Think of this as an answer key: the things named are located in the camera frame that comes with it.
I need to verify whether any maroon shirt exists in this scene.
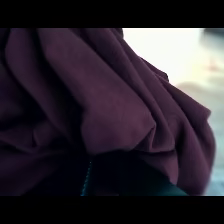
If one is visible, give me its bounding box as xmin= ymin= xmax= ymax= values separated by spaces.
xmin=0 ymin=27 xmax=217 ymax=197

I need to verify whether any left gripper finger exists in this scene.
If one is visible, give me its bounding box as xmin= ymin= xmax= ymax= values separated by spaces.
xmin=89 ymin=153 xmax=188 ymax=197

